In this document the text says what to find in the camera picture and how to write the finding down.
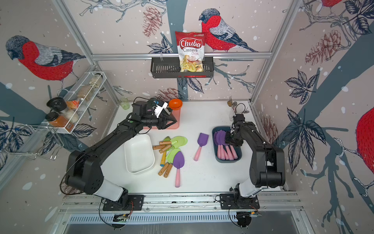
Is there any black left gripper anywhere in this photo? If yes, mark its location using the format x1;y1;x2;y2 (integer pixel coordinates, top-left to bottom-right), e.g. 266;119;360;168
141;113;176;130

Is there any purple square shovel pink handle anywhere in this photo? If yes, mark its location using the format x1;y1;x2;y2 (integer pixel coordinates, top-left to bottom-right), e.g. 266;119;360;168
194;133;209;161

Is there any white storage tray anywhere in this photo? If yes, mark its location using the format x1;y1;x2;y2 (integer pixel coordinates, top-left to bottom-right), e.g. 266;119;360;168
124;134;155;175

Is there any green shovel wooden handle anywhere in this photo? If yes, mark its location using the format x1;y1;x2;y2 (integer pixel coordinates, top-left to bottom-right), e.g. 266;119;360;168
158;148;181;178
153;136;188;153

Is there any green shovel yellow handle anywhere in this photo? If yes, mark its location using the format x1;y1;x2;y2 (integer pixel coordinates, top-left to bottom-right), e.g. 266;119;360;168
160;151;167;167

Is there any purple shovel front pink handle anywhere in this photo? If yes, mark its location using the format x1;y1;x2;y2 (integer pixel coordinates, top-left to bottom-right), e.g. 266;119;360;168
173;151;185;188

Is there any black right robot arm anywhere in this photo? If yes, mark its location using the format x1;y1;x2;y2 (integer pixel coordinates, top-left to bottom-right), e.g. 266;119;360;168
225;114;286;199

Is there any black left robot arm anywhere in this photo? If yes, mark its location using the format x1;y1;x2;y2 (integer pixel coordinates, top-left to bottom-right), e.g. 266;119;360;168
60;98;177;208

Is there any teal storage tray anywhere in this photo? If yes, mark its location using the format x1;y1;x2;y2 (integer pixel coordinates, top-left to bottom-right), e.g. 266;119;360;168
212;126;242;163

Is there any small green glass cup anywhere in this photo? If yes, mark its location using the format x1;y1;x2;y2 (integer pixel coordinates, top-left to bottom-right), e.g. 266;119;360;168
120;97;130;110

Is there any clear glass with cutlery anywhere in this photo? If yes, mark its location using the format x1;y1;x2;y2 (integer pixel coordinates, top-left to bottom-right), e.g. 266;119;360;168
227;96;250;121

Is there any orange plastic bowl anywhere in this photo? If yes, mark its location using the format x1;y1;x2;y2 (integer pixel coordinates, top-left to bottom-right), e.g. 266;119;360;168
168;98;183;110

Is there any pink cutting board tray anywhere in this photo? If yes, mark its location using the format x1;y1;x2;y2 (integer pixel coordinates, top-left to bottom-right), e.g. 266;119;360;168
129;102;181;130

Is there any Chuba cassava chips bag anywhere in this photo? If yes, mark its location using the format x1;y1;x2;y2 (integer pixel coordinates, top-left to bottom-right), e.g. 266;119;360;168
175;32;206;72

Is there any black lid spice jar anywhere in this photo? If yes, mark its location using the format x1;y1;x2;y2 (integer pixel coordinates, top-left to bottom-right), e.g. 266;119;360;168
46;97;67;112

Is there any orange spice jar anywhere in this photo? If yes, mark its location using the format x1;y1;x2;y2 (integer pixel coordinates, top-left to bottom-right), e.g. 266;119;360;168
45;112;74;131

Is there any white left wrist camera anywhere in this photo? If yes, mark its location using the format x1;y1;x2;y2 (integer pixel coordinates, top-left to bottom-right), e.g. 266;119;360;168
154;100;168;118

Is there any black wire wall basket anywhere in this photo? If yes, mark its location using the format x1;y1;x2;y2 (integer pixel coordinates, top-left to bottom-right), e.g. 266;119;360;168
151;57;214;79

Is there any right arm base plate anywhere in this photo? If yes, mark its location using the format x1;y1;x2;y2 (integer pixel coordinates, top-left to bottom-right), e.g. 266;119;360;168
217;193;260;210

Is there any white wire spice rack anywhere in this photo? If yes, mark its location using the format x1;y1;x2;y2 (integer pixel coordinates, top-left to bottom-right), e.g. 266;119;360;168
56;71;107;134

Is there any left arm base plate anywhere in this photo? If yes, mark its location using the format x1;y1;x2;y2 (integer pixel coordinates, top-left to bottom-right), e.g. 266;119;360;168
103;194;145;212

